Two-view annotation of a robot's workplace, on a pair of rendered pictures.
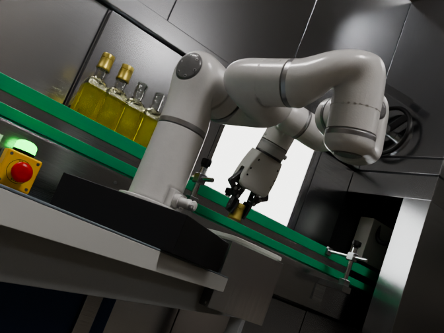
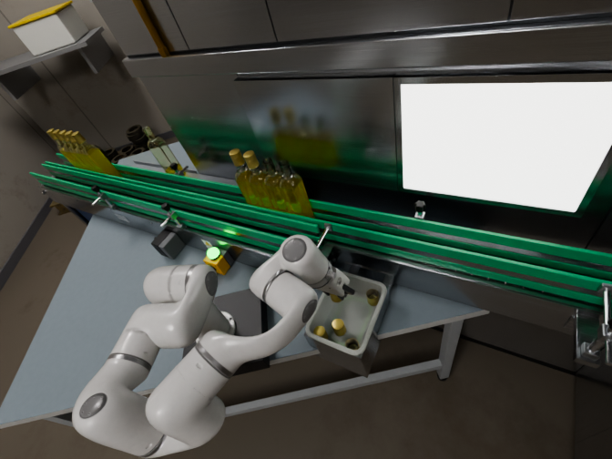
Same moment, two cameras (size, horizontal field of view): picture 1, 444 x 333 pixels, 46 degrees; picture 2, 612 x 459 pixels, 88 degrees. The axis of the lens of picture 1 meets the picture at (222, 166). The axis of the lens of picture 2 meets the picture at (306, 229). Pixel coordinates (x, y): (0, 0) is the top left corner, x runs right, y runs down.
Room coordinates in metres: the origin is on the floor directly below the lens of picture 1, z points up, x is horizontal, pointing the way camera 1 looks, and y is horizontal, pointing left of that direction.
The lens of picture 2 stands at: (1.17, -0.51, 1.65)
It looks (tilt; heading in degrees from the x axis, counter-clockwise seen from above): 46 degrees down; 75
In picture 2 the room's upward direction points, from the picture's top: 20 degrees counter-clockwise
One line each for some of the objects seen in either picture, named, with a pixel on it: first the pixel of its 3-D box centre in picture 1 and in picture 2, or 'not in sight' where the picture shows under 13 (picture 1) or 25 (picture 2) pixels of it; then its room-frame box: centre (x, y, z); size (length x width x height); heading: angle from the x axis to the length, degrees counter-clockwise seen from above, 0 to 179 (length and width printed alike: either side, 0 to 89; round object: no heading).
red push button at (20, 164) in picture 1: (20, 172); not in sight; (1.00, 0.36, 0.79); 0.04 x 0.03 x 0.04; 123
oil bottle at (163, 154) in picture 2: not in sight; (163, 154); (1.06, 0.91, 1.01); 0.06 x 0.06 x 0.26; 42
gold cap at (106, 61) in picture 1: (106, 62); (237, 157); (1.27, 0.38, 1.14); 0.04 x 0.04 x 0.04
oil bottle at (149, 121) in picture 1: (138, 145); (297, 201); (1.37, 0.23, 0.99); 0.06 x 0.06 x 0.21; 32
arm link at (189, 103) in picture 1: (199, 96); (179, 291); (0.96, 0.09, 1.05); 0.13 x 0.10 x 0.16; 144
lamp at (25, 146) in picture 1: (26, 148); (212, 252); (1.04, 0.38, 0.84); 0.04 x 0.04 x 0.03
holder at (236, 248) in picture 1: (220, 257); (351, 308); (1.33, -0.08, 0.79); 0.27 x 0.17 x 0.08; 33
